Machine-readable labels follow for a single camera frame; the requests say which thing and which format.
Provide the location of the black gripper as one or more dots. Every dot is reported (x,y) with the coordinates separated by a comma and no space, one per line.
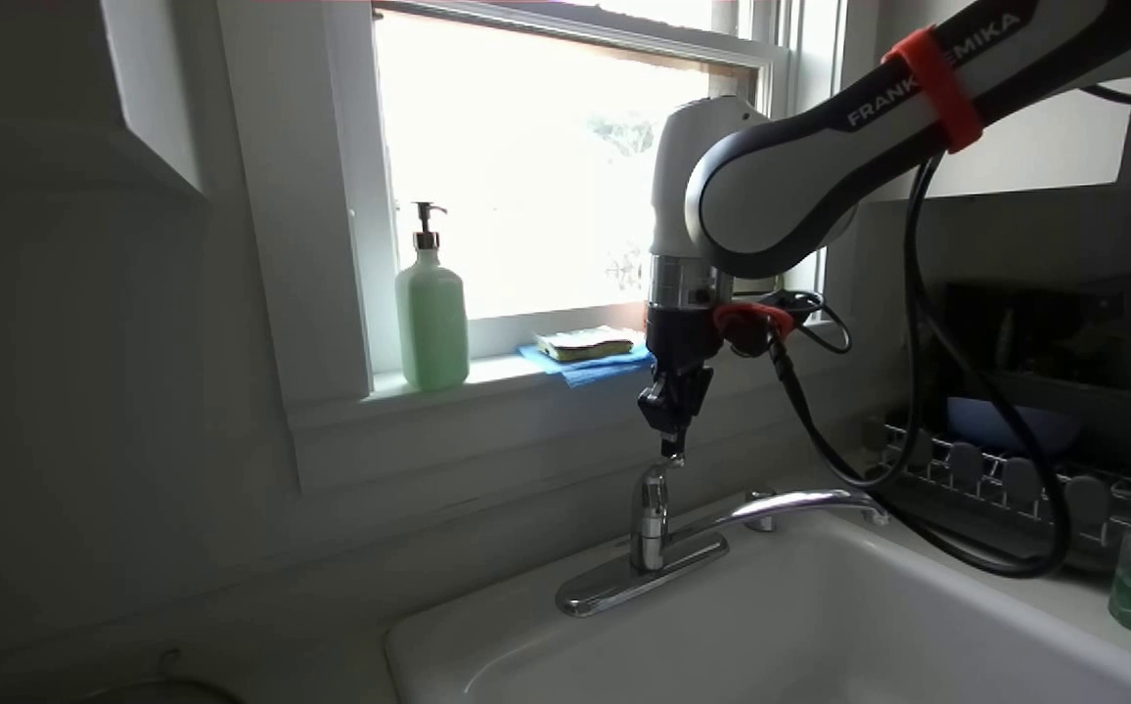
(681,358)

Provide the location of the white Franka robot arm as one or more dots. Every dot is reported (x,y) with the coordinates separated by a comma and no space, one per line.
(823,169)

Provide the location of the blue sponge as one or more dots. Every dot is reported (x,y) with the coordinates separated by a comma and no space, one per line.
(598,369)

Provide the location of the chrome faucet with spout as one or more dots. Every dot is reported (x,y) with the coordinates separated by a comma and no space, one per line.
(668,551)

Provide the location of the beige sponge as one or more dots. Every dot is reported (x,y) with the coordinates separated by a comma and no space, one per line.
(585,345)

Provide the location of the white kitchen sink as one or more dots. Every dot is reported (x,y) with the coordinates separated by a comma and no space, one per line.
(746,640)

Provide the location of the green soap pump bottle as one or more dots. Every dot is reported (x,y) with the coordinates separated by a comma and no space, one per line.
(431,327)

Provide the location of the blue bowl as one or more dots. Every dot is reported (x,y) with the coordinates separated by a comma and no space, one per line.
(1010,423)

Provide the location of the black dish rack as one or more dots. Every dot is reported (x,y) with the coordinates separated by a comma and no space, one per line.
(1084,502)

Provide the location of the white window frame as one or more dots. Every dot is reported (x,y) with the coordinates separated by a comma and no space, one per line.
(314,197)

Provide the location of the white wall cabinet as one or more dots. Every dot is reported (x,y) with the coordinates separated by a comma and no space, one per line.
(146,79)

